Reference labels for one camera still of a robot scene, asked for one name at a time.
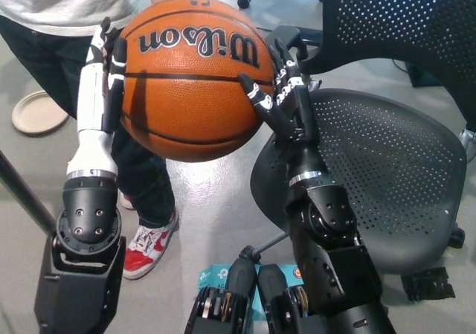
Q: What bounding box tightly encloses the teal router box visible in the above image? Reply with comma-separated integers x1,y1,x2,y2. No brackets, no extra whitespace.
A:
197,263,306,326

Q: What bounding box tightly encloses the black slanted pole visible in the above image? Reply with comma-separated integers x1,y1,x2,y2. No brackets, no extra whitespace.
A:
0,150,57,234

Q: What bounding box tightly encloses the black floor tape patch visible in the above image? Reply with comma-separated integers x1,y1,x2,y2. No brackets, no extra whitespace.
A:
401,266,455,301

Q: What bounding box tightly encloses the beige paper plate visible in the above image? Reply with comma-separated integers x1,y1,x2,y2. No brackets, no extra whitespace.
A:
11,91,71,137

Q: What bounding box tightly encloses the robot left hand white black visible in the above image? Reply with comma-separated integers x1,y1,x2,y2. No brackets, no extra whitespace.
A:
66,16,127,181

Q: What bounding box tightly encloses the black floor box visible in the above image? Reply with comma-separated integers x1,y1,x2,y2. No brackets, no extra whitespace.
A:
407,62,447,88

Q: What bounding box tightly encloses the red and white sneaker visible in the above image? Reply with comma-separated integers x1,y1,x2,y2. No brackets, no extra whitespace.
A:
119,193,137,211
122,209,179,280

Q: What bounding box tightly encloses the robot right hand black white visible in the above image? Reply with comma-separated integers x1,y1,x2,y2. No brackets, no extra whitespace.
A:
237,38,330,184

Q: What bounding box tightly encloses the orange Wilson basketball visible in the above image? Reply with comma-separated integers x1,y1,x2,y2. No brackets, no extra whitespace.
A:
119,0,275,163

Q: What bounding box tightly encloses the black perforated office chair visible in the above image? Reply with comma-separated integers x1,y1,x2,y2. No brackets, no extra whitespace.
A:
237,0,476,275

